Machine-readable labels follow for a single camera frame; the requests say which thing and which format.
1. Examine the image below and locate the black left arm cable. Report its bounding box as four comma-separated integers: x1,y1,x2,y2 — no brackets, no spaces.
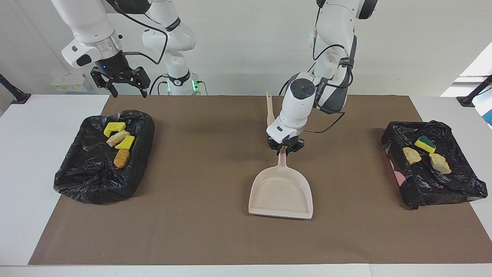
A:
312,7,354,134

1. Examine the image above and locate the bin lined with black bag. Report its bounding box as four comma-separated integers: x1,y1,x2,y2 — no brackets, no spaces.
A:
53,110,156,205

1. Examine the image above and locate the black right base cable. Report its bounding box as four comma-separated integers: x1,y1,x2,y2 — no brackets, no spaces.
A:
149,74,170,96

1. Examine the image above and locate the white box by wall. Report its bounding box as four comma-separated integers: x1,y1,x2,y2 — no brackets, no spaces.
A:
51,73,91,93

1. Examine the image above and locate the brown cork-like foam piece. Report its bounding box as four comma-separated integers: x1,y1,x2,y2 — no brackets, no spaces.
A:
114,149,131,169

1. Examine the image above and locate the beige hand brush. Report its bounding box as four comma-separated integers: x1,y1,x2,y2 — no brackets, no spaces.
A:
266,91,276,128

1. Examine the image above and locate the yellow wavy foam piece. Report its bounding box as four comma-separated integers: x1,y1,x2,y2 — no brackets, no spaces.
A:
414,135,437,154

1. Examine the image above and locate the black clamp stand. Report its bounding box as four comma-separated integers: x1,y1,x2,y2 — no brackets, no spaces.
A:
457,75,492,108
0,73,32,105

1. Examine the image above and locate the brown table mat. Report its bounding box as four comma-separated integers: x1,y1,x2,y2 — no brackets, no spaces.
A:
28,95,492,265

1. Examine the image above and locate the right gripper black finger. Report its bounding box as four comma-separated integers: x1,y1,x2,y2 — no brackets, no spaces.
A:
90,67,119,98
122,66,151,98

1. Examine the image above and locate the yellow curved foam piece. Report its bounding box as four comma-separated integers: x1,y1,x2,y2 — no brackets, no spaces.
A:
115,135,136,150

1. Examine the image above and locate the yellow notched foam piece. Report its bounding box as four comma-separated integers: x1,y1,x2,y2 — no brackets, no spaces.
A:
103,122,127,138

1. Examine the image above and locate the orange striped foam piece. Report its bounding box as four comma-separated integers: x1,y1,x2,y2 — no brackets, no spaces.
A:
402,147,422,165

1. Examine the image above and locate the pale beige foam piece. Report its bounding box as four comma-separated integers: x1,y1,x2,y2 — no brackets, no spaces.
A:
429,153,452,175

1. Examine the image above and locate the pale beige foam chunk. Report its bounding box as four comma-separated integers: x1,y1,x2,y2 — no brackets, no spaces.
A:
106,131,131,147

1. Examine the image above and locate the pink bin with black bag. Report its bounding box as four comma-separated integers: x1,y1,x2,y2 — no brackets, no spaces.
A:
381,120,488,210

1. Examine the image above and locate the beige plastic dustpan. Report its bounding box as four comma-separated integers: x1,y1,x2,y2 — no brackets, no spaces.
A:
248,146,314,220

